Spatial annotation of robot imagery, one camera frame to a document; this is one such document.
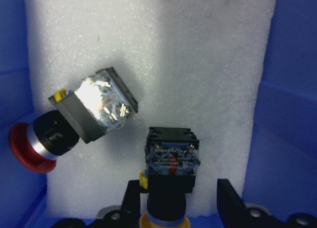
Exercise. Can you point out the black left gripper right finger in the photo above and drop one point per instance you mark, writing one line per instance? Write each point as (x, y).
(230, 206)

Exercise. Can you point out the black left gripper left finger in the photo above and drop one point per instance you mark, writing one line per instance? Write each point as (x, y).
(131, 206)

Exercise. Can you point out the yellow mushroom push button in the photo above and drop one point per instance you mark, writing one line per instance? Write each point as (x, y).
(171, 156)

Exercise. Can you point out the red mushroom push button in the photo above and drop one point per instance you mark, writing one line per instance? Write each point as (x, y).
(100, 104)

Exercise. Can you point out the blue plastic bin left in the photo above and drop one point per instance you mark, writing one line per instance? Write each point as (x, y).
(281, 172)

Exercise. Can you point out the white foam pad left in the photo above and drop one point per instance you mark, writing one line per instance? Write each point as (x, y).
(190, 63)

